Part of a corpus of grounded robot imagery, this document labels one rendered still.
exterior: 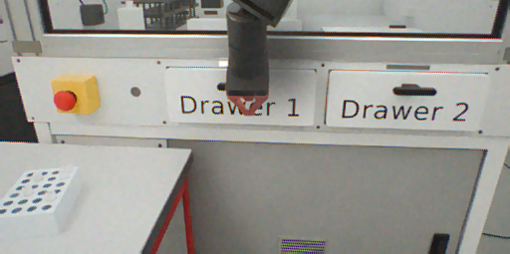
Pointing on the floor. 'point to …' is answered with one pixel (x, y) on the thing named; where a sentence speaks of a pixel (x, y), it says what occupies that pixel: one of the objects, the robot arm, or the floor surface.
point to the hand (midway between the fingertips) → (248, 105)
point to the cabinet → (321, 186)
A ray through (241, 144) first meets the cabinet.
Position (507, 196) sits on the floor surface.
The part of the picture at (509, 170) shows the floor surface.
